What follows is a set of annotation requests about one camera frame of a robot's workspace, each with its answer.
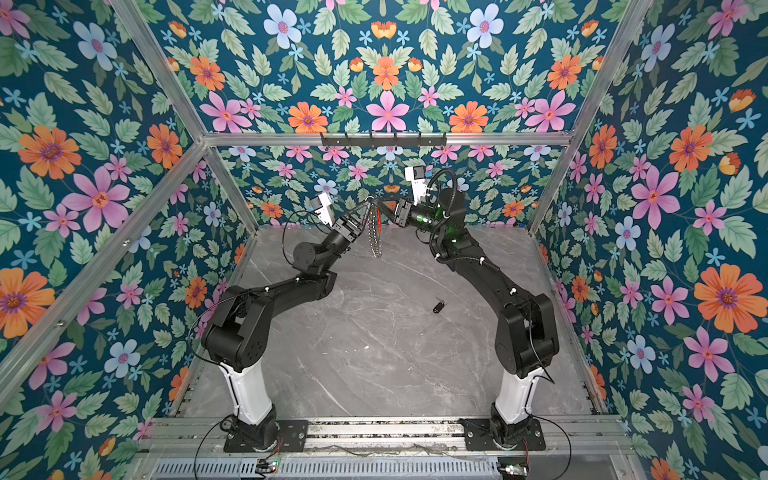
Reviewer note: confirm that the grey wall hook rack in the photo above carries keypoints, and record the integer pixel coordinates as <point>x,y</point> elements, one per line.
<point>371,140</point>

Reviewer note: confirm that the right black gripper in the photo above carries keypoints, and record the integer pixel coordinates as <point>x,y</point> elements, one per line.
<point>405,215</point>

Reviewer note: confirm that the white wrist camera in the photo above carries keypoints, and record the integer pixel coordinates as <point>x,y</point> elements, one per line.
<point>323,208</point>
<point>419,178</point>

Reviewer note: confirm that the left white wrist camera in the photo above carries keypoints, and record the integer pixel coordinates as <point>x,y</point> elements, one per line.
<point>323,208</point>

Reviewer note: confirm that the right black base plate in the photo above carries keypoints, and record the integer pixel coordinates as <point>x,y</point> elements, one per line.
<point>492,434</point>

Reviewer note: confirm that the key with black tag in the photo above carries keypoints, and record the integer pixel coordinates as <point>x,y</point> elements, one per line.
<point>438,306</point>

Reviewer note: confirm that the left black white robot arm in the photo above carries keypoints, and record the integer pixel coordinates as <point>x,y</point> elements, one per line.
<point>236,336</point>

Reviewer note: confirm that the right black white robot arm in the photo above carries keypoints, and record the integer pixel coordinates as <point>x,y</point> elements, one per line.
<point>526,338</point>

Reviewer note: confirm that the aluminium cage frame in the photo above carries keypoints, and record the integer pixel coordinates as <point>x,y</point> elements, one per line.
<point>93,117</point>

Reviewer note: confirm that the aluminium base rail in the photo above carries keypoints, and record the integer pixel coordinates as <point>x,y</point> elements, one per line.
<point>565,435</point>

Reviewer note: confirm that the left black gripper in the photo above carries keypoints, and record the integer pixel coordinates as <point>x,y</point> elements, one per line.
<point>346,229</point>

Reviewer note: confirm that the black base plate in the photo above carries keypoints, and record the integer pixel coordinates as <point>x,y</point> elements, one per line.
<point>492,434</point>
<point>269,436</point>

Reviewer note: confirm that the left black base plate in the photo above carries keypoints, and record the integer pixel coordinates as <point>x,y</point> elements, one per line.
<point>269,436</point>

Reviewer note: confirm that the white vented cable duct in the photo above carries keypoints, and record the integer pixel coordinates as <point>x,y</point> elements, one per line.
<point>329,468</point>

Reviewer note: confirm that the red handled key ring organizer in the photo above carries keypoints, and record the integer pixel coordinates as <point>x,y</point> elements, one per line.
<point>374,229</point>

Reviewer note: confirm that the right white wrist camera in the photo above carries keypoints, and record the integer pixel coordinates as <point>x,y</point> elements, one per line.
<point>419,178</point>

